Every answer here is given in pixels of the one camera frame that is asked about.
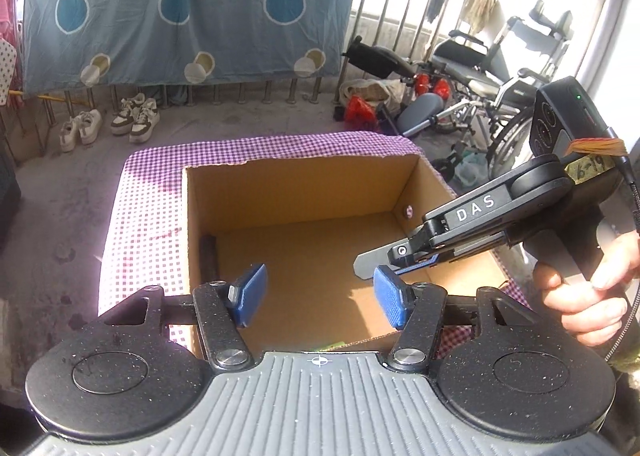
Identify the yellow pole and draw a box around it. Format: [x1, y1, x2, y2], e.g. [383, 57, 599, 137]
[7, 91, 68, 106]

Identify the brown cardboard box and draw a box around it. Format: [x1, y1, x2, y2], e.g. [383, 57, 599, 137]
[181, 153, 511, 362]

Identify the pale green plastic bag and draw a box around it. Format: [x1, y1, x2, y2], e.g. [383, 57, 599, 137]
[454, 152, 490, 188]

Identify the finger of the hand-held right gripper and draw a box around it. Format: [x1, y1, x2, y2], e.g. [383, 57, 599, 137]
[394, 232, 509, 273]
[352, 218, 449, 282]

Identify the white shoe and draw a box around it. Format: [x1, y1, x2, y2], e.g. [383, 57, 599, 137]
[75, 109, 103, 145]
[59, 118, 83, 153]

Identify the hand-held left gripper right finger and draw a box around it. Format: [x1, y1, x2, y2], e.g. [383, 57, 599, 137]
[372, 264, 538, 373]

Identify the beige hanging towel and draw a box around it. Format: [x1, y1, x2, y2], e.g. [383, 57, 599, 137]
[461, 0, 502, 27]

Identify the silver wheelchair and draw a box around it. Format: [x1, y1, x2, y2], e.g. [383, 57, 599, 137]
[427, 0, 573, 182]

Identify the black cylinder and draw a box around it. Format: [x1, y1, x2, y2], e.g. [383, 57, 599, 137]
[200, 235, 219, 282]

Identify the purple checked cloth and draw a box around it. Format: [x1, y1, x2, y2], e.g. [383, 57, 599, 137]
[97, 130, 531, 354]

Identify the person's right hand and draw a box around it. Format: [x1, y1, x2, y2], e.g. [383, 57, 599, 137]
[531, 231, 640, 348]

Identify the beige cloth bag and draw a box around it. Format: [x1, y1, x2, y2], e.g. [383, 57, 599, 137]
[339, 78, 403, 109]

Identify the grey padded leg rest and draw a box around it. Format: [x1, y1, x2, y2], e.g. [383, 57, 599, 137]
[397, 92, 483, 138]

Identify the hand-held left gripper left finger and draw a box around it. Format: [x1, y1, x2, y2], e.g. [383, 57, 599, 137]
[97, 263, 269, 373]

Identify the black cable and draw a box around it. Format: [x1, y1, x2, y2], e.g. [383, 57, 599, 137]
[606, 153, 640, 363]

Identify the blue printed bedsheet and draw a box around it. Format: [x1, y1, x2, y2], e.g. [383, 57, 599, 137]
[22, 0, 361, 99]

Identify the red plastic bag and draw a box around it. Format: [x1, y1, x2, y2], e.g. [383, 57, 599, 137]
[345, 96, 377, 129]

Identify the black padded leg rest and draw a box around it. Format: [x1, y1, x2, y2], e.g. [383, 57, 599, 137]
[341, 36, 416, 82]

